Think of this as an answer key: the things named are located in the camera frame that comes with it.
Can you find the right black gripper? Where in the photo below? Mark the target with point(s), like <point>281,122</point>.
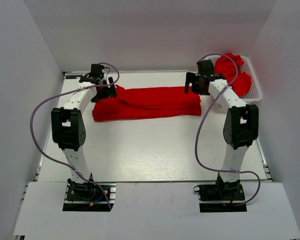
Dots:
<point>190,78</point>

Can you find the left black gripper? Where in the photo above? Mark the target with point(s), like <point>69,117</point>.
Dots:
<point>110,92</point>

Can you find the red t shirt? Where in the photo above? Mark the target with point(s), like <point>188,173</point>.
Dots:
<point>147,103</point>

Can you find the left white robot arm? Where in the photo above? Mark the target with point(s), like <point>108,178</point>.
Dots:
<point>68,128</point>

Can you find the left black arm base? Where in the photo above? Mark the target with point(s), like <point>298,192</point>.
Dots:
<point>86,197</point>

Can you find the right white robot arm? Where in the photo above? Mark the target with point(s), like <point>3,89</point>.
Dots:
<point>241,124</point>

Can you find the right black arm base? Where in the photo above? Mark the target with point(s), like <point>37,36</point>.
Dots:
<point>212,201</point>

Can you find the red t shirts pile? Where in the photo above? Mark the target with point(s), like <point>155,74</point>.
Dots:
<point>224,66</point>

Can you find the blue table label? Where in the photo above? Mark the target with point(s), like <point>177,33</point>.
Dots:
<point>73,76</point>

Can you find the white plastic basket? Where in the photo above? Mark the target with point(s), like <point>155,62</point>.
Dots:
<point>254,93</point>

